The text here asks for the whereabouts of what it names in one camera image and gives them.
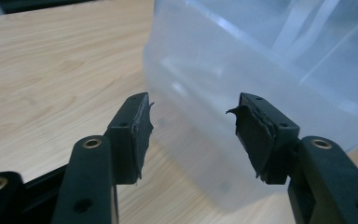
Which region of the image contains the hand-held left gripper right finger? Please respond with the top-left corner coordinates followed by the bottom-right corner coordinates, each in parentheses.
top-left (226, 91), bottom-right (358, 224)

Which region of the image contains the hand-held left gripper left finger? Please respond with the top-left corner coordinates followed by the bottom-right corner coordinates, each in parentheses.
top-left (50, 91), bottom-right (155, 224)

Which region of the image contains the clear plastic storage box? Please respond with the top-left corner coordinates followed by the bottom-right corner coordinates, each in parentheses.
top-left (143, 0), bottom-right (358, 213)

